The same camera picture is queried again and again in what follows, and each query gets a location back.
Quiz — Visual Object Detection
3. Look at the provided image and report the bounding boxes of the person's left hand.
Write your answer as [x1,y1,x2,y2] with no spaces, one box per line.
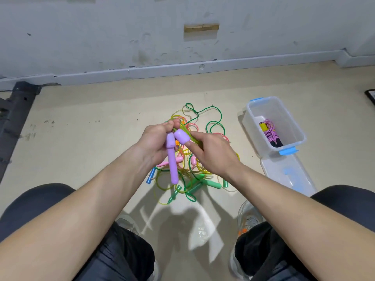
[136,119,182,171]

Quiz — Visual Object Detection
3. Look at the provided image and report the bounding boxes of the person's right hand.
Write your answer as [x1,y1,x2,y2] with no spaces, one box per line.
[186,130,242,180]

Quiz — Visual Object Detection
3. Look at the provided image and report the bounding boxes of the purple-handled green skipping rope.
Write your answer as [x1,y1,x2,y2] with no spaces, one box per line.
[166,127,204,185]

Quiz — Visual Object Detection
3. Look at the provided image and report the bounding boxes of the pile of colourful jump ropes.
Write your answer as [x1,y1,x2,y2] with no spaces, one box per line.
[145,102,241,205]

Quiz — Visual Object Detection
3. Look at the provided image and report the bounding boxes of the pink rope with black-yellow handles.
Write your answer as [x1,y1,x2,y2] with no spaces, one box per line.
[259,118,284,149]

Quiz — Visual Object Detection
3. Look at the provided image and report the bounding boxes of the clear storage box blue latches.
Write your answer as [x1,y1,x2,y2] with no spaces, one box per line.
[242,96,307,157]

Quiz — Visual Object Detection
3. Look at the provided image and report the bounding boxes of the person's right forearm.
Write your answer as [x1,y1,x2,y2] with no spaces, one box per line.
[225,164,375,281]

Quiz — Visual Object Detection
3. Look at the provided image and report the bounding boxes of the person's left forearm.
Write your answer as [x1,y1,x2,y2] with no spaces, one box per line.
[0,143,154,281]

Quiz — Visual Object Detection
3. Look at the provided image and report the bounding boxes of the clear plastic box lid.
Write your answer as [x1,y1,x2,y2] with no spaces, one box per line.
[261,150,317,197]

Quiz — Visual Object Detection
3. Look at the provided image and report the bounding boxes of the grey right shoe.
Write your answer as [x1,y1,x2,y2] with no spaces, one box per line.
[229,201,266,280]

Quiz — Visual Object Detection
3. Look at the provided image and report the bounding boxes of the grey shoe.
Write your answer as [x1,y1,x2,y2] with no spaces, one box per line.
[114,213,159,281]
[229,201,266,280]

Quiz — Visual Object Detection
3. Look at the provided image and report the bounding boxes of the grey left shoe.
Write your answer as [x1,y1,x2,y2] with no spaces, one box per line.
[114,213,159,281]

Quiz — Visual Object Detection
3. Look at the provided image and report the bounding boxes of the black shorts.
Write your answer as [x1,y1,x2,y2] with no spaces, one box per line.
[0,183,375,281]

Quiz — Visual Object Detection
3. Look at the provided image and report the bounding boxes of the small wooden wall block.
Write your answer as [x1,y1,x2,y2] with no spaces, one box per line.
[184,23,220,34]

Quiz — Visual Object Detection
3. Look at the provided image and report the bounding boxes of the black metal rack frame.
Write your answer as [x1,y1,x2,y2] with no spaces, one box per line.
[0,82,41,182]

